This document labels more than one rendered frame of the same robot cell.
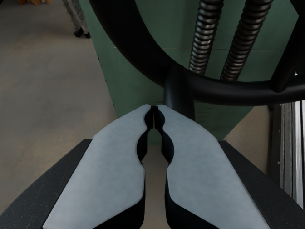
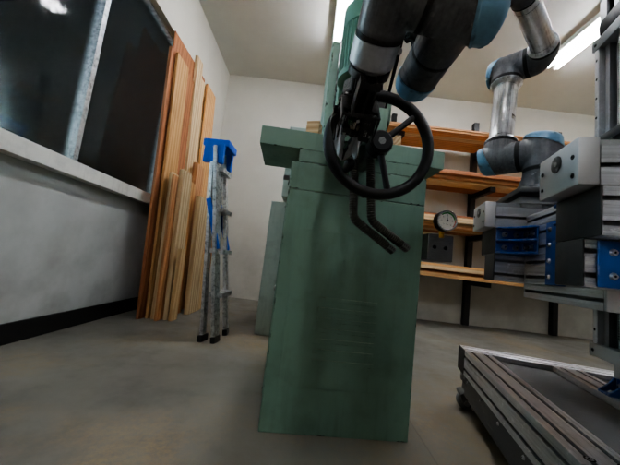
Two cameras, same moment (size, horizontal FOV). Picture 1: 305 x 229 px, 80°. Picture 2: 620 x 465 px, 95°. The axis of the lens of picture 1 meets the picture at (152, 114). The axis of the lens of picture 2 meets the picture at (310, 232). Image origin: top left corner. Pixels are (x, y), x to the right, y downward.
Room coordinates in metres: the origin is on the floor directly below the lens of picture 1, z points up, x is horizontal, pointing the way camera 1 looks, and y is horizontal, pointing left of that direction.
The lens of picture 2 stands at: (-0.57, 0.09, 0.49)
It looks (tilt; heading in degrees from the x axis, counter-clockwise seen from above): 6 degrees up; 357
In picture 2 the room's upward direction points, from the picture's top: 7 degrees clockwise
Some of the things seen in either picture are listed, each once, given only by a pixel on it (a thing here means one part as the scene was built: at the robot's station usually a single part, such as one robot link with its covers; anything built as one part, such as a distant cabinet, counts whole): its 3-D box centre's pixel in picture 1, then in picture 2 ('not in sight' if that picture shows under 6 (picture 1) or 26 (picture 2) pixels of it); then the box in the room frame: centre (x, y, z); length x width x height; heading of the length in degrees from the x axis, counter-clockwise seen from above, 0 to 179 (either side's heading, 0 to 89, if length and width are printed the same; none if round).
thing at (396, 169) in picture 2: not in sight; (353, 173); (0.40, -0.10, 0.82); 0.40 x 0.21 x 0.04; 91
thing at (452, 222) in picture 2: not in sight; (444, 224); (0.26, -0.36, 0.65); 0.06 x 0.04 x 0.08; 91
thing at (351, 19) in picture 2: not in sight; (363, 49); (0.46, -0.09, 1.35); 0.18 x 0.18 x 0.31
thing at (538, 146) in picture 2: not in sight; (540, 151); (0.37, -0.76, 0.98); 0.13 x 0.12 x 0.14; 37
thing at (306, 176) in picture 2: not in sight; (341, 201); (0.59, -0.09, 0.76); 0.57 x 0.45 x 0.09; 1
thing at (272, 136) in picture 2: not in sight; (351, 154); (0.36, -0.07, 0.87); 0.61 x 0.30 x 0.06; 91
